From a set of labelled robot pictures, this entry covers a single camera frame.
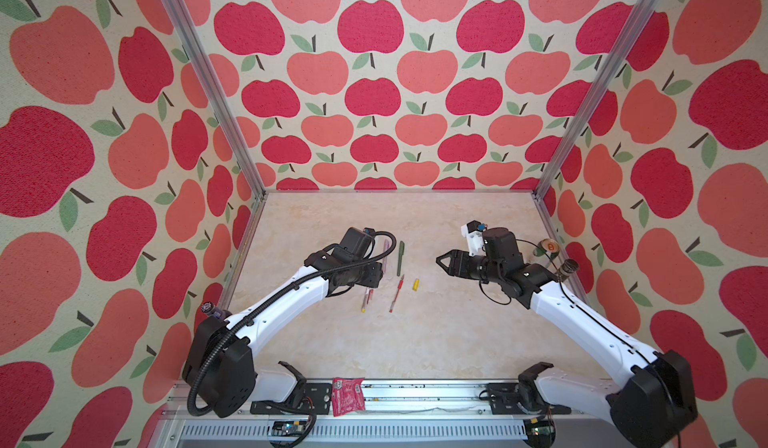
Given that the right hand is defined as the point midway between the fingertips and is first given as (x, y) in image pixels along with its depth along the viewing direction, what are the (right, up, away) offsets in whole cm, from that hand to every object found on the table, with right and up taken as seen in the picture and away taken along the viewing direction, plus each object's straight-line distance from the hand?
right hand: (450, 258), depth 80 cm
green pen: (-12, +1, +24) cm, 27 cm away
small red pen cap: (-23, -14, +13) cm, 29 cm away
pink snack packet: (-27, -33, -7) cm, 43 cm away
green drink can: (+33, +2, +11) cm, 35 cm away
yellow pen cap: (-8, -10, +15) cm, 20 cm away
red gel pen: (-14, -12, +13) cm, 23 cm away
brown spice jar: (+38, -4, +8) cm, 39 cm away
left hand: (-19, -4, +2) cm, 20 cm away
